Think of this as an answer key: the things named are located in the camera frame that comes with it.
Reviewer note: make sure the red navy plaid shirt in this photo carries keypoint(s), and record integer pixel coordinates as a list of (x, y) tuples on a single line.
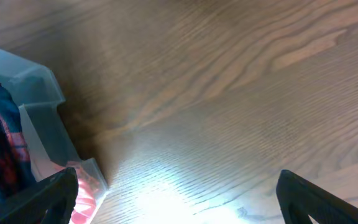
[(15, 169)]

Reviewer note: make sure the clear plastic storage bin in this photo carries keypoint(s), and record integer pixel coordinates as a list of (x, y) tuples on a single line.
[(37, 94)]

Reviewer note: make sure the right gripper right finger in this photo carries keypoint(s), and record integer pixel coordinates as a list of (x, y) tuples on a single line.
[(301, 201)]

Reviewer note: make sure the pink cloth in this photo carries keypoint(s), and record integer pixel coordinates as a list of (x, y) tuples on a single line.
[(85, 207)]

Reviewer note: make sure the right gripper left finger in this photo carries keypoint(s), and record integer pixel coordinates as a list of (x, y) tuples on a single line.
[(51, 200)]

